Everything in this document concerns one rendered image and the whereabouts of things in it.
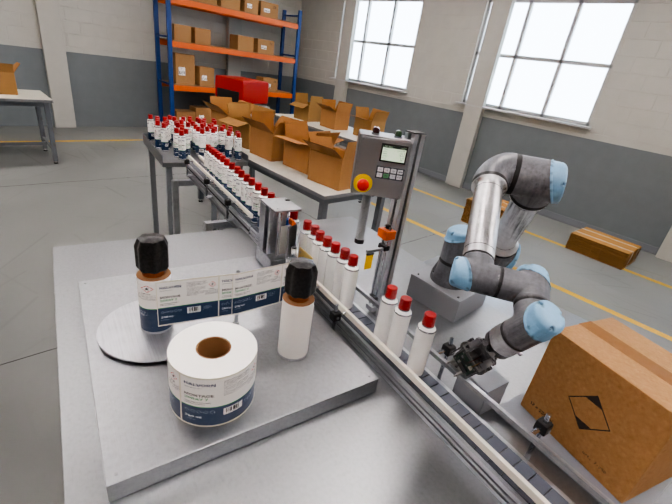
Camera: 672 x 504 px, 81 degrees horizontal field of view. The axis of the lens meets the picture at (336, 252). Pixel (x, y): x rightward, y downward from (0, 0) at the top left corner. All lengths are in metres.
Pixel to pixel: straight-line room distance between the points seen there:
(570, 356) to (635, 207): 5.41
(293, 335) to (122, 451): 0.46
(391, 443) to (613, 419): 0.51
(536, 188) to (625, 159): 5.28
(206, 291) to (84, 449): 0.46
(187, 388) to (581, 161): 6.18
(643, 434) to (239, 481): 0.87
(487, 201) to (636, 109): 5.45
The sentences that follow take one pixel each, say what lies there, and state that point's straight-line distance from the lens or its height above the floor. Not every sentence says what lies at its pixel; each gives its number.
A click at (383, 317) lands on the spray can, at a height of 0.99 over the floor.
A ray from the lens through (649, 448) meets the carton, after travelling 1.15.
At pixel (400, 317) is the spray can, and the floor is 1.03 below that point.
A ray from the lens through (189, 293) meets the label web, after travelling 1.19.
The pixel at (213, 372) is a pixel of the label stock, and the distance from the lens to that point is 0.92.
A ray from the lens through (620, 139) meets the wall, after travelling 6.50.
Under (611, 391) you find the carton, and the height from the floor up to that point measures 1.07.
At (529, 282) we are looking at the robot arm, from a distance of 0.98.
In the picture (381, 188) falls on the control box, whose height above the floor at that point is 1.32.
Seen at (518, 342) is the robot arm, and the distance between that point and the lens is 0.94.
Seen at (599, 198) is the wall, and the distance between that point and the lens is 6.58.
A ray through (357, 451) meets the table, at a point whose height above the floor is 0.83.
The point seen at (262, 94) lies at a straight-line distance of 6.90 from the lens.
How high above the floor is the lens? 1.66
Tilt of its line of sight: 25 degrees down
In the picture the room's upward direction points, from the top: 9 degrees clockwise
